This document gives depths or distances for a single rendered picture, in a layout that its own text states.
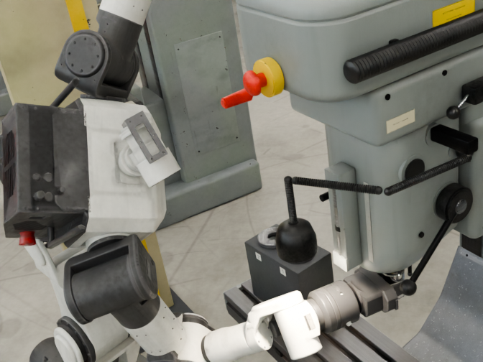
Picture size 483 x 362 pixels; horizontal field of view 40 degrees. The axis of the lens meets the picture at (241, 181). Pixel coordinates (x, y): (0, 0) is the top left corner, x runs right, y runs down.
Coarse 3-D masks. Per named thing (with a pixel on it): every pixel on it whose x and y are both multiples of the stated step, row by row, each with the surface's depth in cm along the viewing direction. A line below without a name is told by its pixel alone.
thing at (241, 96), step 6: (240, 90) 113; (246, 90) 113; (228, 96) 112; (234, 96) 112; (240, 96) 112; (246, 96) 113; (252, 96) 114; (222, 102) 112; (228, 102) 111; (234, 102) 112; (240, 102) 113
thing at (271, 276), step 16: (256, 240) 184; (272, 240) 180; (256, 256) 182; (272, 256) 176; (320, 256) 173; (256, 272) 186; (272, 272) 178; (288, 272) 171; (304, 272) 170; (320, 272) 174; (256, 288) 190; (272, 288) 182; (288, 288) 175; (304, 288) 171
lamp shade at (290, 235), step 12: (288, 228) 114; (300, 228) 114; (312, 228) 115; (276, 240) 116; (288, 240) 113; (300, 240) 113; (312, 240) 114; (288, 252) 114; (300, 252) 114; (312, 252) 115
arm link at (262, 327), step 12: (276, 300) 128; (288, 300) 127; (300, 300) 129; (252, 312) 131; (264, 312) 130; (252, 324) 131; (264, 324) 136; (252, 336) 132; (264, 336) 134; (252, 348) 133; (264, 348) 133
